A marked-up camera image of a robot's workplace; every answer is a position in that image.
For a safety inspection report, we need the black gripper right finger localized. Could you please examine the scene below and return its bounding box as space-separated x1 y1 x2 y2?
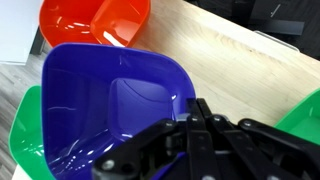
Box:
197 98 320 180

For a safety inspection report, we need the small green plastic bowl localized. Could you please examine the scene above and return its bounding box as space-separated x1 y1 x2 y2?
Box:
273 87 320 146

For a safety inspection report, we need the metal drawer handle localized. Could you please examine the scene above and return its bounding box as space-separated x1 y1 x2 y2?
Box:
253 29 300 53

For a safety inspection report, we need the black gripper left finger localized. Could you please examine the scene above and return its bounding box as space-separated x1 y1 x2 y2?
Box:
91 98 216 180

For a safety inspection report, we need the red plastic bowl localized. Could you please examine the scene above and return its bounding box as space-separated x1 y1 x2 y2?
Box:
38 0 152 49

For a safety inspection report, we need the large green plastic bowl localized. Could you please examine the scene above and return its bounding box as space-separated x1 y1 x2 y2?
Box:
8 84 56 180

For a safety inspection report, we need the blue plastic bowl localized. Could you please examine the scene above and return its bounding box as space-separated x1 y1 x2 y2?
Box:
40 42 197 180

